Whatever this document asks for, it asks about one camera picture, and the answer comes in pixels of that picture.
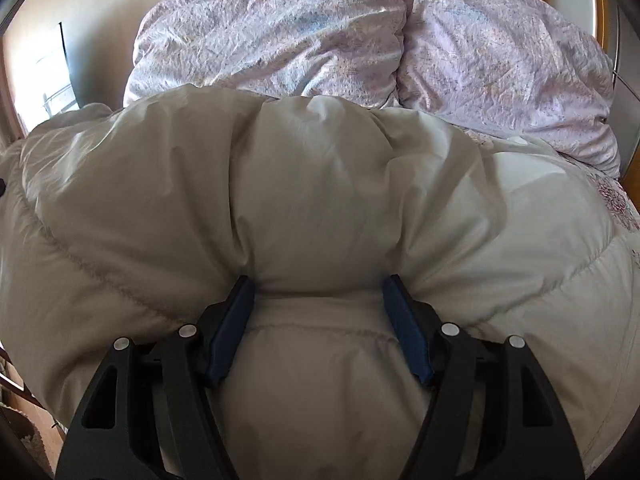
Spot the beige puffer down jacket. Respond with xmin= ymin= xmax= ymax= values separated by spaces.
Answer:
xmin=1 ymin=86 xmax=639 ymax=479

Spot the bright window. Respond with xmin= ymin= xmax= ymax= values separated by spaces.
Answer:
xmin=6 ymin=23 xmax=79 ymax=133

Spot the floral bed sheet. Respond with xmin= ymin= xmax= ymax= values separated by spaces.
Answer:
xmin=462 ymin=128 xmax=639 ymax=268

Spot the lilac floral duvet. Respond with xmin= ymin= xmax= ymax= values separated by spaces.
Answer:
xmin=124 ymin=0 xmax=620 ymax=177

